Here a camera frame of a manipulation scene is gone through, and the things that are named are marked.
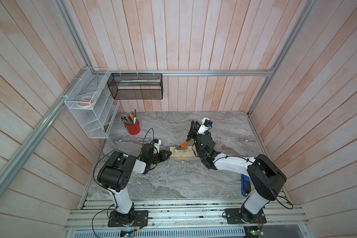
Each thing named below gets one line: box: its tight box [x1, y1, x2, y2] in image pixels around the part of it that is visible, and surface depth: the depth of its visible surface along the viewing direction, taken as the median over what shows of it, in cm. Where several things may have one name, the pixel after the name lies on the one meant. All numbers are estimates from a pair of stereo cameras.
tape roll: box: [77, 95, 96, 109], surface depth 75 cm
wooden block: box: [169, 145, 199, 160], surface depth 95 cm
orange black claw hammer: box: [175, 140, 189, 151], surface depth 92 cm
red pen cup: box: [124, 119, 141, 136], surface depth 109 cm
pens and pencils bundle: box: [119, 109, 138, 125], surface depth 103 cm
